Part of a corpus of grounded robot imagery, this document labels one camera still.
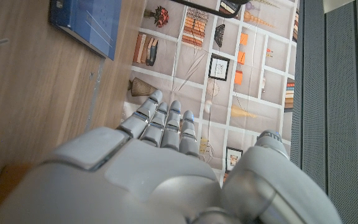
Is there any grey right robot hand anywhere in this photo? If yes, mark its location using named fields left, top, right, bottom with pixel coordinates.
left=0, top=90, right=343, bottom=224

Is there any cream file folder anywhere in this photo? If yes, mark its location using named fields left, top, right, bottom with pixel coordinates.
left=323, top=0, right=357, bottom=14

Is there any wooden block with holes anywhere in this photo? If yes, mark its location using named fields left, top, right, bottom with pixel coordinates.
left=0, top=163, right=34, bottom=215

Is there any printed bookshelf backdrop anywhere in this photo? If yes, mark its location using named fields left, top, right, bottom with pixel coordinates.
left=121, top=0, right=301, bottom=187

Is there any blue book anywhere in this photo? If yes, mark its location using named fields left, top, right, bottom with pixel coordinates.
left=48, top=0, right=123, bottom=61

